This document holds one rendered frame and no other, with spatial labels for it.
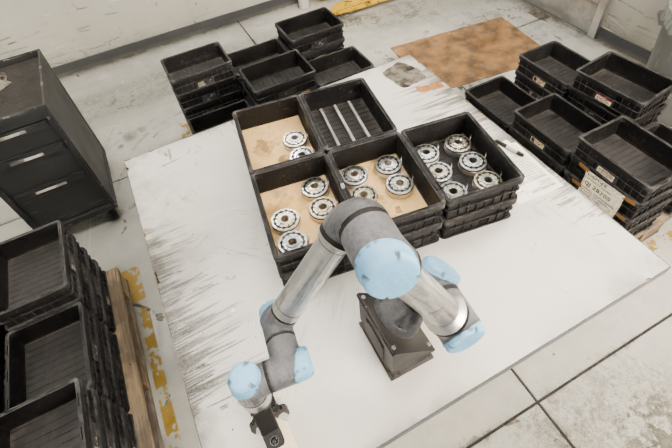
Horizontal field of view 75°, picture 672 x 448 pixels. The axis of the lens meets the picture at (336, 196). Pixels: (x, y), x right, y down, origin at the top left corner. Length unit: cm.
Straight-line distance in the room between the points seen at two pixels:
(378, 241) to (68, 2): 398
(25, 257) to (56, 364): 55
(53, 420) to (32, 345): 45
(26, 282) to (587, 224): 232
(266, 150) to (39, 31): 305
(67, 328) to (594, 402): 227
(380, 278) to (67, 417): 140
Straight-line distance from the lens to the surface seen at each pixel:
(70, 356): 221
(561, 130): 276
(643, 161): 256
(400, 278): 85
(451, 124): 185
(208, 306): 166
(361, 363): 147
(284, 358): 110
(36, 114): 258
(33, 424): 203
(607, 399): 238
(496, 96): 310
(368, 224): 86
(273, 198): 170
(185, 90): 301
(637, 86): 302
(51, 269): 236
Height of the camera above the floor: 208
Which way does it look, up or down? 49 degrees down
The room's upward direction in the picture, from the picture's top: 7 degrees counter-clockwise
